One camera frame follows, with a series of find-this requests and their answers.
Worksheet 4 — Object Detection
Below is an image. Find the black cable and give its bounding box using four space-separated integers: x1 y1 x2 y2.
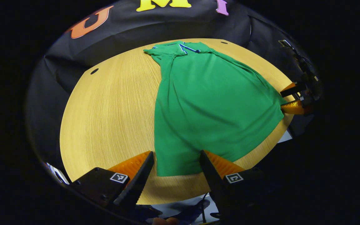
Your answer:
201 193 209 223

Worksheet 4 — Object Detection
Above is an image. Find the white and blue object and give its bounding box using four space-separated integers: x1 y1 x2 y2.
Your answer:
45 162 70 185

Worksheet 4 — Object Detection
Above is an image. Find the black backdrop cloth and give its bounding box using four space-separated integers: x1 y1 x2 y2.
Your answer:
24 0 321 175

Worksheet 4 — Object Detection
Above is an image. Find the green T-shirt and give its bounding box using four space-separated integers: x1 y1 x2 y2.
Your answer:
143 41 288 177

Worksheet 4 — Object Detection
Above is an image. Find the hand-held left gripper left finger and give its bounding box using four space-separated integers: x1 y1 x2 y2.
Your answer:
70 151 155 210

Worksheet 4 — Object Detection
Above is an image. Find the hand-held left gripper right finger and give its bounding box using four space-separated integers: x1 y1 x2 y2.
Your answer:
200 150 271 221

